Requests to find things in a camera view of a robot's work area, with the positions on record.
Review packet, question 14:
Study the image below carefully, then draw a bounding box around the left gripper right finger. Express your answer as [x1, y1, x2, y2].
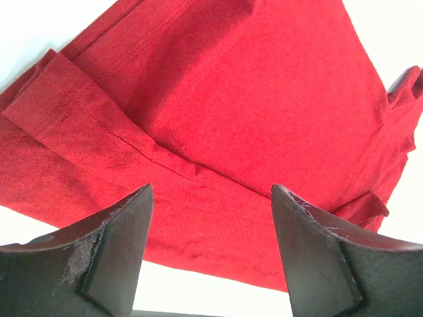
[271, 185, 422, 316]

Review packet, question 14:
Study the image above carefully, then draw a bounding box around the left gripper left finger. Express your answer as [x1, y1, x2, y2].
[1, 184, 153, 316]

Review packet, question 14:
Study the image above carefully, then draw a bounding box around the red t-shirt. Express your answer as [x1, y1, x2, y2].
[1, 1, 422, 291]

